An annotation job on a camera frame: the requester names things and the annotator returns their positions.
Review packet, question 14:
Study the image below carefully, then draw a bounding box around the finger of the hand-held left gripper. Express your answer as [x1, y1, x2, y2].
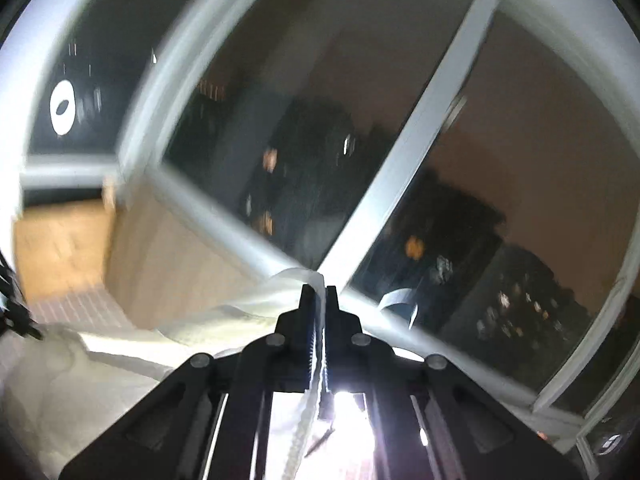
[0, 250, 45, 343]

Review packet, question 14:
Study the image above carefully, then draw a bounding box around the light wooden wall panel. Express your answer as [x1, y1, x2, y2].
[102, 180, 281, 331]

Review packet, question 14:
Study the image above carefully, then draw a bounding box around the pine wood board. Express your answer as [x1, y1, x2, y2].
[12, 197, 121, 296]

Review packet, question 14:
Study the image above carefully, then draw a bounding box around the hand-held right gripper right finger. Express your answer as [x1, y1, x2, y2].
[322, 285, 588, 480]

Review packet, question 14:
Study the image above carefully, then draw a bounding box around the white window frame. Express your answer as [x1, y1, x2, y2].
[0, 0, 640, 461]

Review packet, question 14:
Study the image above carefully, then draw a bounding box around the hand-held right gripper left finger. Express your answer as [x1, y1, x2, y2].
[57, 284, 321, 480]

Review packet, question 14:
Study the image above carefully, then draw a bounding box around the beige plaid table cloth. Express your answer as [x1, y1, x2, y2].
[20, 280, 146, 333]

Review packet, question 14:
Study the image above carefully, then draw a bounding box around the white shirt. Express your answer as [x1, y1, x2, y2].
[0, 266, 426, 480]

